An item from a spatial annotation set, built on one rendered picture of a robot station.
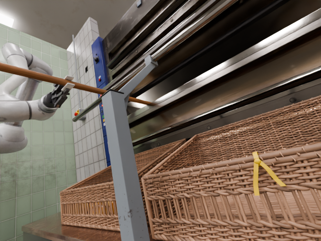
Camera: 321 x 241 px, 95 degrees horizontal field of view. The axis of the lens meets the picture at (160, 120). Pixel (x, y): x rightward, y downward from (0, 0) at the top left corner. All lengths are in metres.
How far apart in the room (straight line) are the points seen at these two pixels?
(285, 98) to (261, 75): 0.15
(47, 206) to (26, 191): 0.23
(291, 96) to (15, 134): 1.67
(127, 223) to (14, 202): 1.61
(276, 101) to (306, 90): 0.10
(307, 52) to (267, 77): 0.15
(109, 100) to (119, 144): 0.11
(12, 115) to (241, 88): 1.12
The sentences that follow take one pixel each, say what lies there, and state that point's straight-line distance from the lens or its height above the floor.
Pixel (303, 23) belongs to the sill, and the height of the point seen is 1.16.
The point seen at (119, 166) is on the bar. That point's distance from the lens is 0.34.
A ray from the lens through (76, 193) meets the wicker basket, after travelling 0.82.
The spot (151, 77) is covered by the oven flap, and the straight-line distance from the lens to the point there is 1.15.
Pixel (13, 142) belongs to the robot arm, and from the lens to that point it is 1.52.
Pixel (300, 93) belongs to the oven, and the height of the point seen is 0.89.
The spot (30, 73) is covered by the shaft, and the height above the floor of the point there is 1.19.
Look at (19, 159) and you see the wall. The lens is 1.94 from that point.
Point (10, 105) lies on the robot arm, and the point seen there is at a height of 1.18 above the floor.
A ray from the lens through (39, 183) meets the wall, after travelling 1.94.
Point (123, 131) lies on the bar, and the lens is 0.35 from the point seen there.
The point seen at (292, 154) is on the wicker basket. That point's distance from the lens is 0.31.
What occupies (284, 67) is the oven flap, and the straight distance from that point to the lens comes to 0.85.
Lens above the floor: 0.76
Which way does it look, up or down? 15 degrees up
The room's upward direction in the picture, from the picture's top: 14 degrees counter-clockwise
